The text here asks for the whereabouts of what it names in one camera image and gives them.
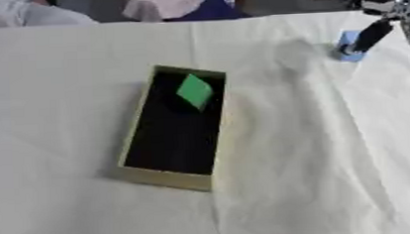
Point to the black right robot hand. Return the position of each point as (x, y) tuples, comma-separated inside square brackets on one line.
[(372, 35)]

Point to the tan box with black inside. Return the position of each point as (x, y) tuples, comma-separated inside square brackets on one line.
[(169, 147)]

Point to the light blue block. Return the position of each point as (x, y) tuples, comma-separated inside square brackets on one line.
[(346, 38)]

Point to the green block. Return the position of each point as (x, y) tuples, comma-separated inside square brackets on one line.
[(193, 91)]

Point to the person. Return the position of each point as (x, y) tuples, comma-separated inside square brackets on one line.
[(30, 14), (180, 6)]

